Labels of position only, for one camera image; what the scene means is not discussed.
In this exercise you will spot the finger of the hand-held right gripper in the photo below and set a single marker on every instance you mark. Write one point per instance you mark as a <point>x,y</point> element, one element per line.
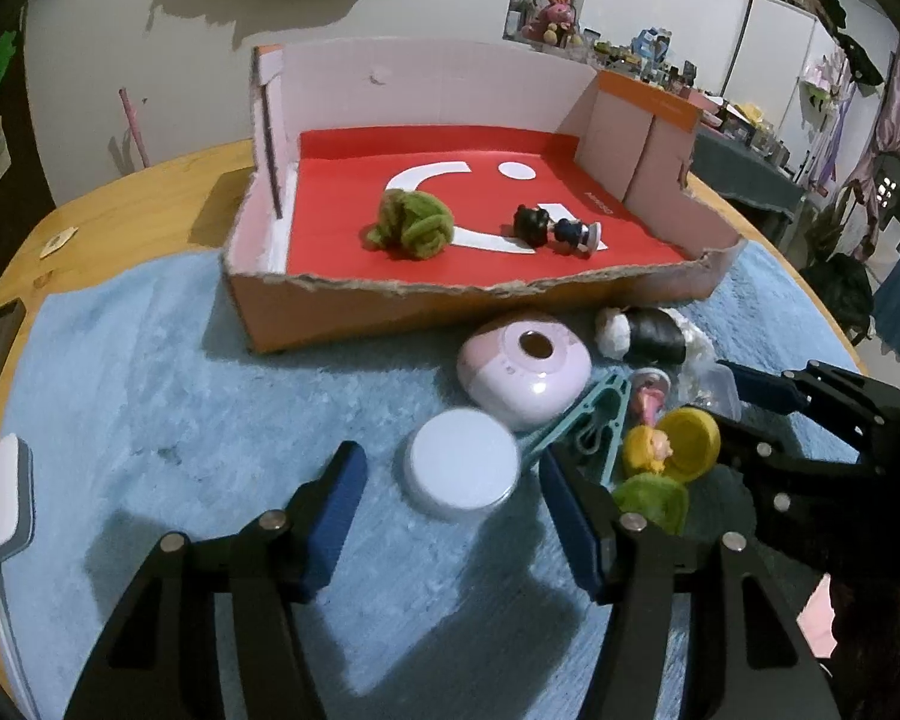
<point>757,388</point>
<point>750,450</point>

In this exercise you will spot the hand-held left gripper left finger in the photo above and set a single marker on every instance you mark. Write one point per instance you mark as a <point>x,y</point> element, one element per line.
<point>337,510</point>

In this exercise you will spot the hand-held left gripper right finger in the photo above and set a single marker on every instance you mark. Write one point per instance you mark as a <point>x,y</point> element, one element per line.
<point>574,521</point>

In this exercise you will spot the clear plastic container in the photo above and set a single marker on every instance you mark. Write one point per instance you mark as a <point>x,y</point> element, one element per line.
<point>712,390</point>

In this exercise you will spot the pink round device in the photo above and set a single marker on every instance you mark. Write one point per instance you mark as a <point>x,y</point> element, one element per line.
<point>510,382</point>

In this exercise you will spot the cardboard box with red lining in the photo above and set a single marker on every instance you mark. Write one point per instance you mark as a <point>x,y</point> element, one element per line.
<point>450,195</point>

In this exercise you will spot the green fuzzy toy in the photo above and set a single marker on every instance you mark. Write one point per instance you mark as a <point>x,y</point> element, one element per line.
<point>656,502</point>

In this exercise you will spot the blonde toy figurine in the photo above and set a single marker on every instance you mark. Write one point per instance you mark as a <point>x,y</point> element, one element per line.
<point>645,450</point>

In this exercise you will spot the pink toy figurine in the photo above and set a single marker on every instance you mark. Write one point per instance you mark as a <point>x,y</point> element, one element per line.
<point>651,397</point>

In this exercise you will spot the teal plastic clothes clip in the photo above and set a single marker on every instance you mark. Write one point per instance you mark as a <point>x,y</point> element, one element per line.
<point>600,409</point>

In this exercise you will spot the black backpack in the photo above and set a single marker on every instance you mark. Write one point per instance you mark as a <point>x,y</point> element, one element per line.
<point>840,300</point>

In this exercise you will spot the black white plush roll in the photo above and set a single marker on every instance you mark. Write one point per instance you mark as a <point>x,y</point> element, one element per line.
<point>649,334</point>

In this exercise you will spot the blue fluffy mat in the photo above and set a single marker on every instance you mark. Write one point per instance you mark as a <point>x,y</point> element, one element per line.
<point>195,420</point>

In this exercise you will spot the dark cloth covered table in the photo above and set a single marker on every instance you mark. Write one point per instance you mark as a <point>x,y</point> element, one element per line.
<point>750,176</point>

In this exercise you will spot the black haired toy figurine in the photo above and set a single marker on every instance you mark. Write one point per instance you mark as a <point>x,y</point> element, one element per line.
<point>551,229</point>

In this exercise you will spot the green pipe cleaner ball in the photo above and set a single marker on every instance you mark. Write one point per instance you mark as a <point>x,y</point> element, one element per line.
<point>409,221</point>

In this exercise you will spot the purple curtain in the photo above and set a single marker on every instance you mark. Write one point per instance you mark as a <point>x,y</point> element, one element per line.
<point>896,120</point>

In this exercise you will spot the white cabinet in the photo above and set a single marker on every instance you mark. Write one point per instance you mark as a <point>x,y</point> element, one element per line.
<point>780,52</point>

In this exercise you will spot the row of small trinkets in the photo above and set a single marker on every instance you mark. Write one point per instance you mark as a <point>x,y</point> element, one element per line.
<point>645,60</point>

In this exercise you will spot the small paper tag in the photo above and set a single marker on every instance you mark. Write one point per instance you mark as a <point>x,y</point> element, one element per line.
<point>58,242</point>

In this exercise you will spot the pink plush toy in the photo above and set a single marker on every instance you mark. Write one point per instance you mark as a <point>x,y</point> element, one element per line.
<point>551,19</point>

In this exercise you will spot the pink stick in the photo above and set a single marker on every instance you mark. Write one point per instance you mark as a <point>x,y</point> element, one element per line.
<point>135,131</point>

